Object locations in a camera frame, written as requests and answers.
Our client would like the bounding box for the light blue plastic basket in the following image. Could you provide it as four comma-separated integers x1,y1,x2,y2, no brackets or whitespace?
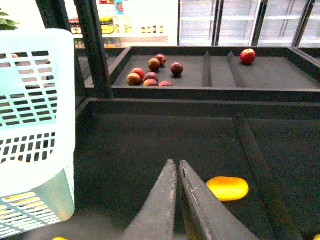
0,29,76,239

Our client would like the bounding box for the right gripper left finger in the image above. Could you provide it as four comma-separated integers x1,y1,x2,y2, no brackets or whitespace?
121,159,178,240

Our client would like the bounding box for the white shelf with bottles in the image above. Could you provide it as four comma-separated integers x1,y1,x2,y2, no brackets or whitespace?
68,0,179,50

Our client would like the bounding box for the red apple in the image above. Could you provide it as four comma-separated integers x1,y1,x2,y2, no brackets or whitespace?
240,48,257,65

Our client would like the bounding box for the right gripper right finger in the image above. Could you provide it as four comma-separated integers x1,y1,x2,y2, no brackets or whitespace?
179,160,257,240

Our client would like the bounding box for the black produce shelf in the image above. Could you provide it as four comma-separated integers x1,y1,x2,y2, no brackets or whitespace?
23,0,320,240

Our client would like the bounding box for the dark red passion fruit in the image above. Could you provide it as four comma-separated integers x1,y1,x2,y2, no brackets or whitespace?
170,61,184,76

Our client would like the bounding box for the yellow mango on shelf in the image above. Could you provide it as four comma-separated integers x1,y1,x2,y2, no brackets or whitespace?
206,176,250,202

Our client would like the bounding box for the green potted plant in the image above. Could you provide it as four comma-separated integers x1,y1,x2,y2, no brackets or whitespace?
0,9,20,31

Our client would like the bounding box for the glass door refrigerator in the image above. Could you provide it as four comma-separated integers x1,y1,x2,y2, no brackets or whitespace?
177,0,320,48

